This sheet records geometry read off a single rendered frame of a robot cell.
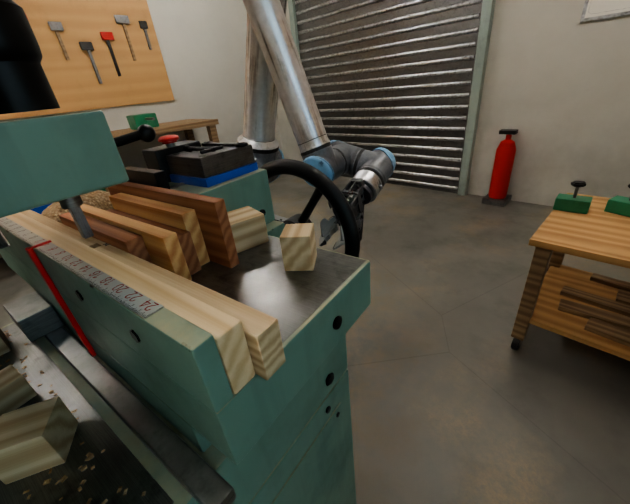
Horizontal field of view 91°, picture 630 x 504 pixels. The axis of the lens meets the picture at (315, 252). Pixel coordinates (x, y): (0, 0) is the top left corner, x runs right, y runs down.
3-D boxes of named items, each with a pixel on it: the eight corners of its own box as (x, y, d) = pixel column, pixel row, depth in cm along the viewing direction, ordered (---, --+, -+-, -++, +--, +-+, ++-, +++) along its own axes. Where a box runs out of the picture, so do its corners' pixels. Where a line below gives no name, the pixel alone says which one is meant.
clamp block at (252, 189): (277, 220, 54) (269, 168, 49) (215, 255, 44) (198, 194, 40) (222, 208, 62) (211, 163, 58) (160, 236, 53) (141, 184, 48)
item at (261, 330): (286, 361, 22) (278, 318, 20) (267, 381, 21) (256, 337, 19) (19, 219, 59) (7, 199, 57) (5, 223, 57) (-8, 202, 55)
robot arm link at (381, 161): (368, 165, 104) (396, 174, 100) (351, 188, 98) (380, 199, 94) (370, 141, 96) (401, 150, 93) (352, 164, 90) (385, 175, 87)
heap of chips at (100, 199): (135, 203, 60) (127, 184, 59) (51, 231, 51) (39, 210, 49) (114, 198, 65) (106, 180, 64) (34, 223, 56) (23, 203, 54)
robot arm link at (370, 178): (357, 192, 98) (386, 196, 92) (350, 202, 95) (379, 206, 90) (351, 168, 91) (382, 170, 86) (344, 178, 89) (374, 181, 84)
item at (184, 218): (210, 261, 37) (195, 208, 33) (198, 268, 35) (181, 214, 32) (138, 235, 46) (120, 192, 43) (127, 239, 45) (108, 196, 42)
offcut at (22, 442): (5, 485, 26) (-25, 458, 24) (26, 440, 30) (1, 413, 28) (65, 463, 27) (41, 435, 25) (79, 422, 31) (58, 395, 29)
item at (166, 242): (192, 280, 33) (176, 232, 31) (180, 287, 32) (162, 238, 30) (100, 239, 46) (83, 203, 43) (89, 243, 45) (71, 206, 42)
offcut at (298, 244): (313, 271, 33) (309, 236, 31) (284, 271, 33) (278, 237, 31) (317, 255, 36) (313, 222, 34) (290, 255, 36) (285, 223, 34)
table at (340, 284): (404, 266, 43) (406, 226, 40) (240, 470, 22) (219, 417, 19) (164, 207, 76) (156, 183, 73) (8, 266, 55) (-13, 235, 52)
